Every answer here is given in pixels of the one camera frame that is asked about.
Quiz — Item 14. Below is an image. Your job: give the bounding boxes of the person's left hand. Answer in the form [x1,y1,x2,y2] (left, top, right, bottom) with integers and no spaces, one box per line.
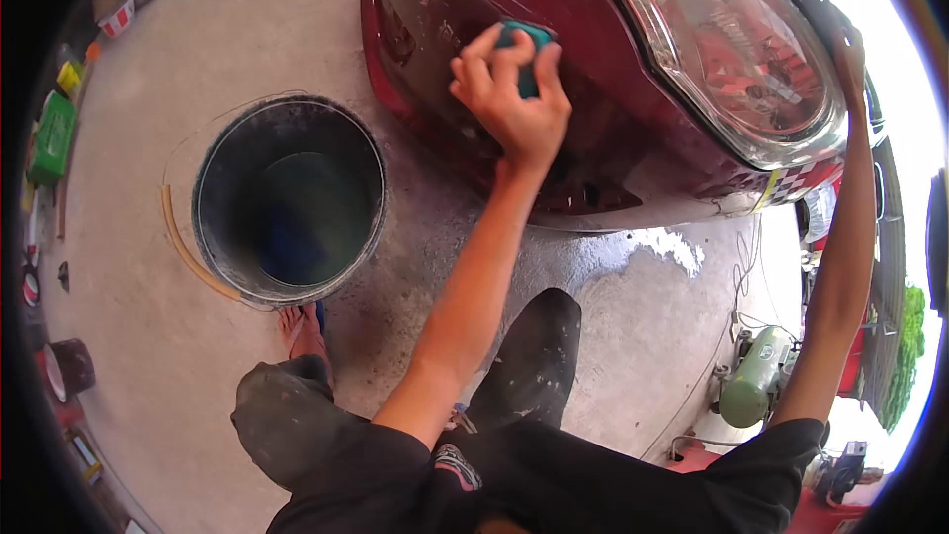
[448,22,573,173]

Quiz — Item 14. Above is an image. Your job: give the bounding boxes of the person's right hand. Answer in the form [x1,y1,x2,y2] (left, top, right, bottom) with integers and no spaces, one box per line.
[830,22,868,117]

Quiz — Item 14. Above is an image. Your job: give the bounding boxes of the person's right fingers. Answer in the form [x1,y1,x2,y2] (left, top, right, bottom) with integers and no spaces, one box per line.
[831,22,865,64]

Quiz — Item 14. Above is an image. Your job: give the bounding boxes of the person's left middle finger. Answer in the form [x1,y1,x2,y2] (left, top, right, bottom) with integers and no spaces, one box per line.
[460,22,506,90]

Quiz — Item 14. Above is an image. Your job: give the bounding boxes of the person's left index finger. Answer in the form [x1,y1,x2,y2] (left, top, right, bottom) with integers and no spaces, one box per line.
[492,30,537,87]

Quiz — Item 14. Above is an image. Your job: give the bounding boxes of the person's left thumb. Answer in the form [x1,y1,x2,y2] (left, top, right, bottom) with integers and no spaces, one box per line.
[534,42,563,103]

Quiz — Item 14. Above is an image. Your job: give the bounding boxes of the teal sanding block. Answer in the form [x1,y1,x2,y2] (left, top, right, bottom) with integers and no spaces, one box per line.
[494,20,558,100]

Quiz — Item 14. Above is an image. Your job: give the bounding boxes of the dark red car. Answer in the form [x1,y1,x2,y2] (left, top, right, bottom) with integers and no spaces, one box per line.
[360,0,891,232]

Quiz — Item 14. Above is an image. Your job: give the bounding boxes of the grey metal bucket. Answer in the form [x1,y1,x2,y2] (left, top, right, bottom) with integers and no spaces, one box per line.
[158,89,391,312]

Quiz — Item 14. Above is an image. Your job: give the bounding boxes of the dark metal gate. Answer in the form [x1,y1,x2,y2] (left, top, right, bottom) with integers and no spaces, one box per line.
[860,137,908,424]

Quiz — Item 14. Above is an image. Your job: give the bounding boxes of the person's legs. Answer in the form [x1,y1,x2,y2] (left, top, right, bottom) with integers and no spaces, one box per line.
[230,288,584,494]

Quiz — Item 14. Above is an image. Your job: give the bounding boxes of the green bush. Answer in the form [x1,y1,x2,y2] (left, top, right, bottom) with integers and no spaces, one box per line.
[881,284,928,433]

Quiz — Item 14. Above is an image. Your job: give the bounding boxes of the red and white striped box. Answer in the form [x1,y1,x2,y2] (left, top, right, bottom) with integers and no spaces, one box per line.
[98,0,137,40]

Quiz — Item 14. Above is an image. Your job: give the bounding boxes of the green air compressor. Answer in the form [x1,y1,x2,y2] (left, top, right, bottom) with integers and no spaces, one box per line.
[710,324,803,430]

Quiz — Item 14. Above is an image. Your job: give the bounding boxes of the green rectangular container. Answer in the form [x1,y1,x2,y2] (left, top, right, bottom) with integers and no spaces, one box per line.
[27,90,78,188]

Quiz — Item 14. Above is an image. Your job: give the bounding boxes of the person's body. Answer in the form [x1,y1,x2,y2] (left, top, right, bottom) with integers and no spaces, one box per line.
[267,308,870,534]

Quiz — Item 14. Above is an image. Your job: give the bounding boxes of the red workshop machine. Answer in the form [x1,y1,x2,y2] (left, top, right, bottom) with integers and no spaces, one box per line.
[666,436,887,534]

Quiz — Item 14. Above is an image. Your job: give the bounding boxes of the dark red round can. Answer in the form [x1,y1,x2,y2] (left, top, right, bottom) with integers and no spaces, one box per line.
[43,338,97,403]

